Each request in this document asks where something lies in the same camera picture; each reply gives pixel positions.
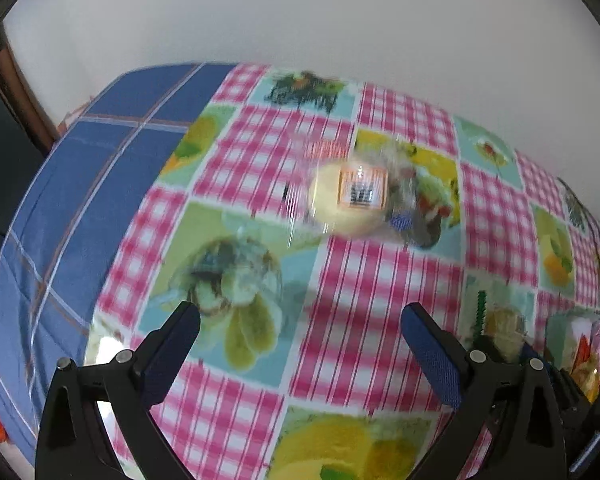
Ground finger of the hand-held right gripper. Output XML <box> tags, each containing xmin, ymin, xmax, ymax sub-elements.
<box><xmin>521</xmin><ymin>342</ymin><xmax>554</xmax><ymax>368</ymax></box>

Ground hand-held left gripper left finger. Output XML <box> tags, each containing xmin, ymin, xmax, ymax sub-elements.
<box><xmin>34</xmin><ymin>301</ymin><xmax>202</xmax><ymax>480</ymax></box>

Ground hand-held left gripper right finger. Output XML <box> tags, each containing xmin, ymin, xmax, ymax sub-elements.
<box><xmin>401</xmin><ymin>302</ymin><xmax>567</xmax><ymax>480</ymax></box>

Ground white box with green rim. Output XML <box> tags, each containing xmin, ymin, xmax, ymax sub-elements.
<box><xmin>546</xmin><ymin>309</ymin><xmax>600</xmax><ymax>403</ymax></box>

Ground clear-wrapped round bun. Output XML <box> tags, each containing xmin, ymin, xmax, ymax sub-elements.
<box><xmin>285</xmin><ymin>140</ymin><xmax>453</xmax><ymax>251</ymax></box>

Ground pink checkered fruit tablecloth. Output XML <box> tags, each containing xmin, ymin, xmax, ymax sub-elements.
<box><xmin>82</xmin><ymin>62</ymin><xmax>600</xmax><ymax>480</ymax></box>

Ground dark panel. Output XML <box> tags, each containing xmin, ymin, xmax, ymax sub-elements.
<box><xmin>0</xmin><ymin>70</ymin><xmax>56</xmax><ymax>241</ymax></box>

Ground brown wooden frame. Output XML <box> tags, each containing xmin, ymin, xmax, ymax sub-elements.
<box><xmin>0</xmin><ymin>25</ymin><xmax>63</xmax><ymax>156</ymax></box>

